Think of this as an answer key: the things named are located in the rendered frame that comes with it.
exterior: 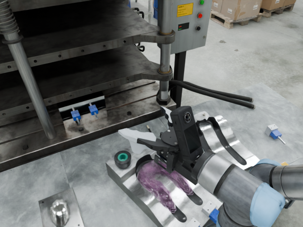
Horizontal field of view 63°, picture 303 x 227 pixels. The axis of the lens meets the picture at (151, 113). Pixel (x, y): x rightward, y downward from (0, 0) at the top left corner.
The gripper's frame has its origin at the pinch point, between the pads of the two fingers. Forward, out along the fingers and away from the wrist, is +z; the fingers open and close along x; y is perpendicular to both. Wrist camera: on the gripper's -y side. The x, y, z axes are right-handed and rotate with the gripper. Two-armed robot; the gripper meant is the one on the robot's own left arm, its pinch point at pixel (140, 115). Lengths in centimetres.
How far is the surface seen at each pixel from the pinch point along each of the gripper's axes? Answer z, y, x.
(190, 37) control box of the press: 53, 16, 99
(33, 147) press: 78, 68, -2
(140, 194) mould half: 9, 55, 14
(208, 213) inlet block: -17, 54, 28
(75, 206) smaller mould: 26, 60, -8
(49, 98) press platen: 79, 41, 12
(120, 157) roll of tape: 28, 50, 18
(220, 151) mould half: -3, 50, 59
